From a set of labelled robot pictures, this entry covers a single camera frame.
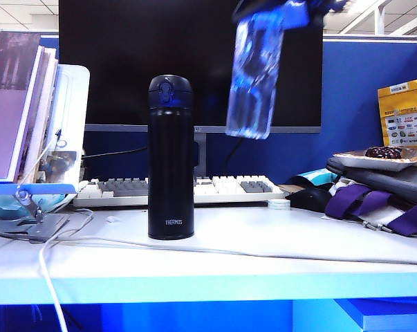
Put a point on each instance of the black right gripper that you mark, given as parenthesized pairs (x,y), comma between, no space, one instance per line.
(329,5)

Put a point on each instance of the clear mineral water bottle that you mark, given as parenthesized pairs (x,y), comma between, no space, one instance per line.
(253,79)

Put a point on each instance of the black Thermos flask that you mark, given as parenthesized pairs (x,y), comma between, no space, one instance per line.
(170,155)

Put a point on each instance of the blue cubicle partition panel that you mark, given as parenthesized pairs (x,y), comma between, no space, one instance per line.
(350,103)

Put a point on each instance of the black computer monitor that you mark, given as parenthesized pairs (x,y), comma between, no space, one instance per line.
(125,62)

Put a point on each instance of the yellow printed package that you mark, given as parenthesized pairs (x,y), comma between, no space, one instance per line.
(405,103)

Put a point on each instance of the teal patterned package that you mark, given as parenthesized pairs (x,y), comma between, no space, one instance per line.
(315,175)

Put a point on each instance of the dark glazed pastry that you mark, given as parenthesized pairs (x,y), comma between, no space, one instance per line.
(384,152)

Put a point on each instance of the beige and grey keyboard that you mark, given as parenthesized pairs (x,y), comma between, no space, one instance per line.
(225,188)

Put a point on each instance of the black computer mouse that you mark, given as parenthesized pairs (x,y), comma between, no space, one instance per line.
(306,198)

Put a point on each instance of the shiny plastic food tray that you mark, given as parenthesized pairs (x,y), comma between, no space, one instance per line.
(384,164)

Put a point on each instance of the small white tape roll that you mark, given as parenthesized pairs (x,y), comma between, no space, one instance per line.
(279,204)

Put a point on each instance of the grey laptop sleeve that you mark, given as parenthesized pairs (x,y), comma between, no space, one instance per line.
(401,183)

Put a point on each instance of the white plastic stand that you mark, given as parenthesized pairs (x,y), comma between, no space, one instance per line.
(73,103)

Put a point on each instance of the stack of upright books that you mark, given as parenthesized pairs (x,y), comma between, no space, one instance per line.
(42,114)

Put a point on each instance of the small photo card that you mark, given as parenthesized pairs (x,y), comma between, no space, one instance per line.
(61,166)

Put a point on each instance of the tiny white plastic piece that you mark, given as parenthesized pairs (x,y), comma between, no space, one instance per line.
(111,219)

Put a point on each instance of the blue book holder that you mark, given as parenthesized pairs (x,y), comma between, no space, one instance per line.
(38,188)

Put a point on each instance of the blue drawer box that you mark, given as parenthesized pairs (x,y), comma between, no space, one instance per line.
(395,316)

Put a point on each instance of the teal face mask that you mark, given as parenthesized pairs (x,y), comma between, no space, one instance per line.
(0,205)

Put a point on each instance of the silver metal clip bracket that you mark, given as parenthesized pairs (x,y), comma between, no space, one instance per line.
(32,204)

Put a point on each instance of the grey metal base plate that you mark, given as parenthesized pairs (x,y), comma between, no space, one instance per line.
(45,224)

